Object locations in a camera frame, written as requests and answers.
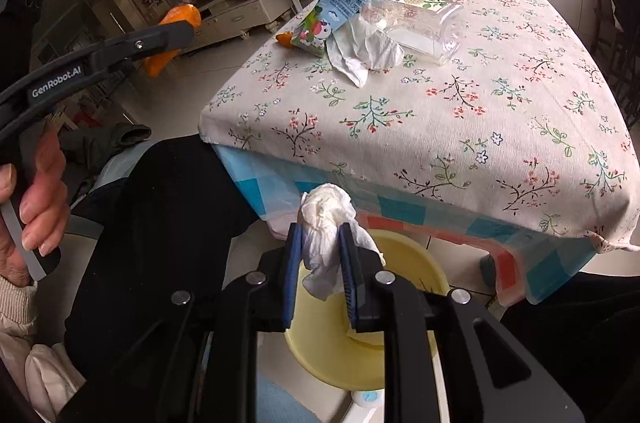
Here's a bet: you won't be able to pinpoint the large orange peel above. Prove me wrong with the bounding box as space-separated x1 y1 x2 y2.
276 31 294 48

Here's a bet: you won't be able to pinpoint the clear plastic bottle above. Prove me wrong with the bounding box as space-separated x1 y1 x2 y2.
360 0 463 65

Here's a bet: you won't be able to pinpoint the orange peel piece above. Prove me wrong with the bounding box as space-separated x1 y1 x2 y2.
142 3 202 78

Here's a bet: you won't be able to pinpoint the white tv cabinet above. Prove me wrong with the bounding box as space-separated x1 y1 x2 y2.
183 0 292 53

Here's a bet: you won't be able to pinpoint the yellow trash bin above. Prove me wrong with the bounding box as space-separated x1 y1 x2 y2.
285 229 449 391

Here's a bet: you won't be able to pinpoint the blue green milk carton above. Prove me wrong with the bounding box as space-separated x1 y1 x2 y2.
291 0 372 57

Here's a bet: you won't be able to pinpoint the white tissue on table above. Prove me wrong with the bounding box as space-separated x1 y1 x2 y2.
326 15 405 88

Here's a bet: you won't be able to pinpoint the floral tablecloth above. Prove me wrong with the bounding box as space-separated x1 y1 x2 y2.
198 0 639 251

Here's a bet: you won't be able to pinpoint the person's left hand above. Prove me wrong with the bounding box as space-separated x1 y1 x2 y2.
1 123 70 287

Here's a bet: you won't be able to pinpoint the black folded chairs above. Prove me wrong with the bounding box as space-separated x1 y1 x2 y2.
611 0 639 128

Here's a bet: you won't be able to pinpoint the white tissue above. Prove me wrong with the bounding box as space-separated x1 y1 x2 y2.
297 183 386 301
326 15 405 88

